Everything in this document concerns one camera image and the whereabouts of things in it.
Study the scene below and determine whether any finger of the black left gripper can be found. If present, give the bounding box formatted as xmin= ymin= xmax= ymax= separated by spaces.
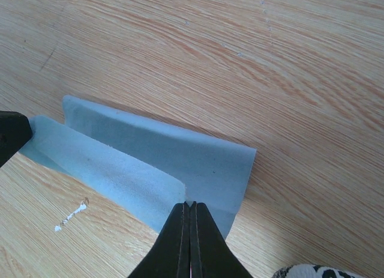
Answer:
xmin=0 ymin=111 xmax=32 ymax=167

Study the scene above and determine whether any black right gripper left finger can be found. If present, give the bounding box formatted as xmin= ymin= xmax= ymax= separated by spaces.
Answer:
xmin=129 ymin=202 xmax=190 ymax=278

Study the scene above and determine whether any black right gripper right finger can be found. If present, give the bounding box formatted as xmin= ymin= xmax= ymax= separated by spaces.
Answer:
xmin=190 ymin=202 xmax=251 ymax=277

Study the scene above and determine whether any stars and stripes glasses case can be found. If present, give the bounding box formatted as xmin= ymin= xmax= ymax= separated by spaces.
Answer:
xmin=272 ymin=264 xmax=364 ymax=278

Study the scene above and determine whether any light blue cleaning cloth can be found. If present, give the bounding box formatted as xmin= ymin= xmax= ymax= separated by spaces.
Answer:
xmin=20 ymin=95 xmax=256 ymax=237

